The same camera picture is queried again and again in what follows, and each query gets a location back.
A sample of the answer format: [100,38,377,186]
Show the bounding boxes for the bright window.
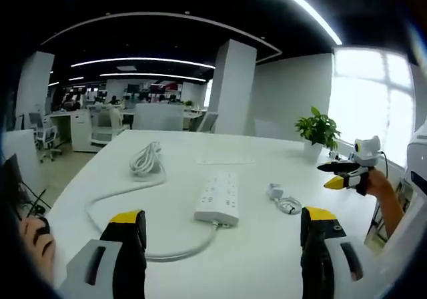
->
[328,47,417,148]

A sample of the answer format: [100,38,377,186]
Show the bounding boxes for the green potted plant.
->
[294,105,342,162]

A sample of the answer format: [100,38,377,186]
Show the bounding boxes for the white power strip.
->
[193,169,241,228]

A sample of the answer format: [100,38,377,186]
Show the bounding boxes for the dark monitor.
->
[0,153,25,215]

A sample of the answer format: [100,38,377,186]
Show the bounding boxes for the person's left hand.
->
[18,216,57,288]

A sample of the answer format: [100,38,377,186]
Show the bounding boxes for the person's white shirt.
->
[378,178,427,293]

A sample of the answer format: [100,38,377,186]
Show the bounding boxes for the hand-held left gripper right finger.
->
[300,206,384,299]

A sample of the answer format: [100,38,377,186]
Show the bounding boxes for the white charger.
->
[266,182,285,202]

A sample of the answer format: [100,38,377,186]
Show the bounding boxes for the white background office desk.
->
[46,107,93,153]

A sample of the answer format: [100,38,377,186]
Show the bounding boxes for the white desk partition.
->
[132,102,185,132]

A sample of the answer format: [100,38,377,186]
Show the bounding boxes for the white power strip cable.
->
[85,141,220,262]

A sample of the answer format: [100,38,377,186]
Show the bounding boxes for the long ceiling light strip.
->
[259,0,344,45]
[99,72,207,83]
[70,57,216,70]

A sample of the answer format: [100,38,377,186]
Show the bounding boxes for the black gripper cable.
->
[379,149,390,180]

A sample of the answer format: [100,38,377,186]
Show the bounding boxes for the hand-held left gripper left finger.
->
[58,210,148,299]

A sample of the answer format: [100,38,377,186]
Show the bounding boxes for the white worn device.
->
[404,125,427,210]

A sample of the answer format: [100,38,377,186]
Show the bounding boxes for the white charger cable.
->
[274,195,303,216]

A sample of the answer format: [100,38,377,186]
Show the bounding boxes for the white office chair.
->
[87,104,130,147]
[28,111,63,164]

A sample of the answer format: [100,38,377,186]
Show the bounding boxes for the black floor cables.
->
[20,182,53,218]

